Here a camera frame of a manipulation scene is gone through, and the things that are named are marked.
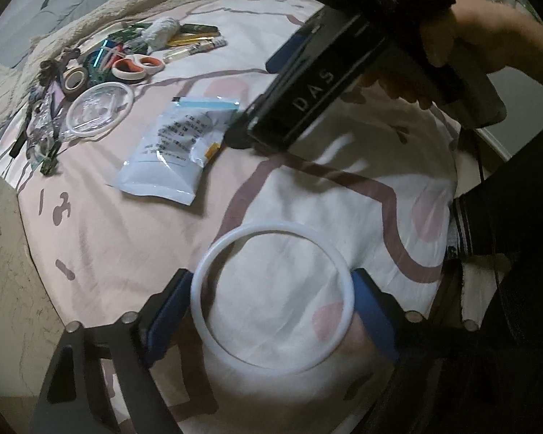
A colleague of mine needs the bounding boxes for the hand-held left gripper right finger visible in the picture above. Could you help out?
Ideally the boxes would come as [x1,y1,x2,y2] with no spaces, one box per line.
[350,268,513,434]

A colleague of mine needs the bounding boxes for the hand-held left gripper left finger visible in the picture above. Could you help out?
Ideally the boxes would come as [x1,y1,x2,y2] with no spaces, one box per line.
[29,269,195,434]

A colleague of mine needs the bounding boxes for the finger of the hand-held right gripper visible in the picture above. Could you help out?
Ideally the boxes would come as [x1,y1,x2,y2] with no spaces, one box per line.
[225,98,273,153]
[265,31,309,74]

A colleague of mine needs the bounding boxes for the white blue-strip pouch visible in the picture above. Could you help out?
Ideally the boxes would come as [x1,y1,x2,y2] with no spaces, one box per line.
[106,96,241,208]

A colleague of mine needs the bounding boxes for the white silicone ring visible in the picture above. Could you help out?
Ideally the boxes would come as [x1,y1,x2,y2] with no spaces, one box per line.
[191,220,358,370]

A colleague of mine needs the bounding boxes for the white red-lined scissors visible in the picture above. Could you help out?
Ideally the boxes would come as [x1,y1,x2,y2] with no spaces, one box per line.
[111,53,166,83]

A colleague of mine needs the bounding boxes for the person's right forearm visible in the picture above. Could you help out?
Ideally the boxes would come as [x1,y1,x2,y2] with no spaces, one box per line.
[448,0,543,76]

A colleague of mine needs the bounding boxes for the person's right hand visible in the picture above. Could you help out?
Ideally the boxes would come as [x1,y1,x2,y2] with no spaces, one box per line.
[361,0,456,111]

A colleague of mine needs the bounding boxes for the grey striped sock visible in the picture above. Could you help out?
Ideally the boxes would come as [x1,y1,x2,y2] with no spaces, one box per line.
[446,198,477,263]

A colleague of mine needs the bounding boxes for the white crumpled ball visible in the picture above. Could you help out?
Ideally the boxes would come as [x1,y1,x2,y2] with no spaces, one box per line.
[144,17,181,50]

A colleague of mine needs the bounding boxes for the clear round lid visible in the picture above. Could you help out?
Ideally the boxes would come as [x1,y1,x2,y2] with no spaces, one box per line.
[59,82,135,142]

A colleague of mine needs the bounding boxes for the cyan striped pack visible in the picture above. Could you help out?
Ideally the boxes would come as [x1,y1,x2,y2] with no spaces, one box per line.
[88,41,118,73]

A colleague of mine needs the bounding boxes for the person's black pants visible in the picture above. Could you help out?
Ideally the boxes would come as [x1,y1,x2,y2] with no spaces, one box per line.
[452,118,543,434]

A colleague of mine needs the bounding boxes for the beige textured blanket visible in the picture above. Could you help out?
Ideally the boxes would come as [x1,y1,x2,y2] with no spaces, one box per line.
[0,0,308,163]

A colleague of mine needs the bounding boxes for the brown tape roll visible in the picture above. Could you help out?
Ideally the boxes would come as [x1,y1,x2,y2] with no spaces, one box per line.
[62,67,88,101]

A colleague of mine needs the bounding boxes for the green clips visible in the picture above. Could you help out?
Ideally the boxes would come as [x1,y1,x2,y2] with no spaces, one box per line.
[36,142,62,175]

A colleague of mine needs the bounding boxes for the black lace hair tie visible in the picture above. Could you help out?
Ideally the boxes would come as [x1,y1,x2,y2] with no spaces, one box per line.
[38,47,80,77]

